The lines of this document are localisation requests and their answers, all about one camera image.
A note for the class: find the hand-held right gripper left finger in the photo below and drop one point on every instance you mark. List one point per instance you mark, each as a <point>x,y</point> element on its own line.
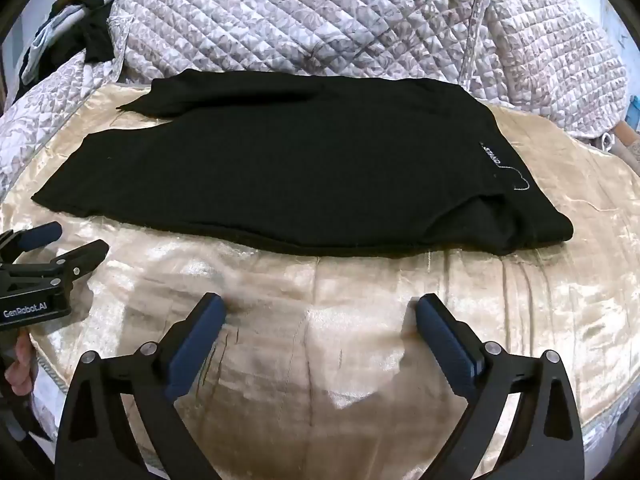
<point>200,336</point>

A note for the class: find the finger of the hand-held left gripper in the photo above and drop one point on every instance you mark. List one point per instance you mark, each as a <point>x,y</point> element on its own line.
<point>35,239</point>
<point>75,260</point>

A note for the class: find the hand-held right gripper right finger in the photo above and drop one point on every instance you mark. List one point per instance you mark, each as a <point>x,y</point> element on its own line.
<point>442,335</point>

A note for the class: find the black pants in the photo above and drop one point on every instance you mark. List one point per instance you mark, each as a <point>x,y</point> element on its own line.
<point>300,170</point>

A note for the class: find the person's left hand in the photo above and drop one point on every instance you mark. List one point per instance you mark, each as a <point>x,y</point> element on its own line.
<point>21,362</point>

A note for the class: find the gold satin bed sheet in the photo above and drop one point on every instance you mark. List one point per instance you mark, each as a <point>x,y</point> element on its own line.
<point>350,330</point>

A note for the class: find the white garment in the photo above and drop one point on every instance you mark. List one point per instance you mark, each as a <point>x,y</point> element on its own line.
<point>50,35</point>

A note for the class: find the grey patterned quilted blanket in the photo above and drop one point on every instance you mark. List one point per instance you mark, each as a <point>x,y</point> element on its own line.
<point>310,15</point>

